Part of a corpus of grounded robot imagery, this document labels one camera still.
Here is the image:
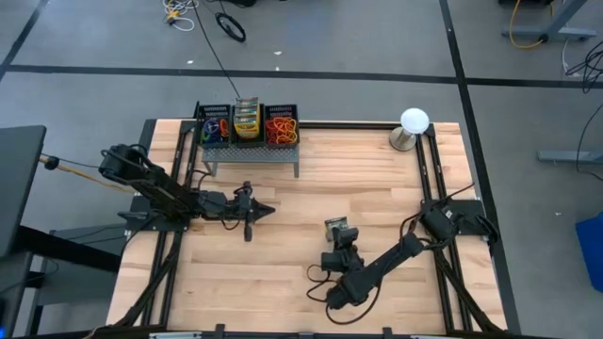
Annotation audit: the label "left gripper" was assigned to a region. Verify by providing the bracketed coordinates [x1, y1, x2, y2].
[224, 181, 277, 243]

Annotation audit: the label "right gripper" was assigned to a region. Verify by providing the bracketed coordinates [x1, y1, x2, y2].
[320, 224, 366, 274]

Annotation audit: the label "grey desk foot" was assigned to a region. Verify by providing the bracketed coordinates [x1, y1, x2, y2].
[538, 149, 603, 166]

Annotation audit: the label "grey perforated metal shelf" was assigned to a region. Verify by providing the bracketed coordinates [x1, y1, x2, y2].
[201, 143, 302, 179]

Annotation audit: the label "black plastic mesh basket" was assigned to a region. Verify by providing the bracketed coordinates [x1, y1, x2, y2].
[263, 103, 302, 150]
[230, 104, 266, 150]
[195, 103, 234, 150]

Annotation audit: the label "black control box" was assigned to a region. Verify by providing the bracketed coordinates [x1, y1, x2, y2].
[138, 118, 157, 164]

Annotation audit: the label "grey cabinet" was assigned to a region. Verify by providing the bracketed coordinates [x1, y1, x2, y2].
[37, 224, 128, 307]

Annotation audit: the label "blue bin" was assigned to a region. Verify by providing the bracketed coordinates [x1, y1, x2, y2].
[575, 211, 603, 294]

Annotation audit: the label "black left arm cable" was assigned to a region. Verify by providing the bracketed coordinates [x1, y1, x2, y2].
[187, 169, 253, 233]

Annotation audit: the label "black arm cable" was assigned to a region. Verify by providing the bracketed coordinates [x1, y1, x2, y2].
[304, 263, 383, 327]
[187, 169, 253, 233]

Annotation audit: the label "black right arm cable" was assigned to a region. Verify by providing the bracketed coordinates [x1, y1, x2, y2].
[304, 263, 383, 327]

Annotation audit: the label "black aluminium table frame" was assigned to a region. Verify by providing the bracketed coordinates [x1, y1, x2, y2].
[106, 117, 522, 338]

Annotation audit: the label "long black floor cable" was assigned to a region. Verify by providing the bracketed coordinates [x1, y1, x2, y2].
[192, 0, 242, 99]

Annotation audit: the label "coiled black floor cable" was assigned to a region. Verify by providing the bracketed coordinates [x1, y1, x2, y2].
[215, 11, 248, 44]

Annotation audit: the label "yellow cable with black plug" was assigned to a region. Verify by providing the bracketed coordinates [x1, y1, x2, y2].
[39, 154, 136, 195]

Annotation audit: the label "white floor cables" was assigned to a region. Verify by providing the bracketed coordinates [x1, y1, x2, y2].
[162, 0, 197, 33]

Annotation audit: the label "yellow hanging cable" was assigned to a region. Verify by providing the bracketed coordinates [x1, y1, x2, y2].
[508, 0, 548, 51]

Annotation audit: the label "bundle of black cables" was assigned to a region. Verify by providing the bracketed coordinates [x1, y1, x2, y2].
[563, 40, 603, 95]

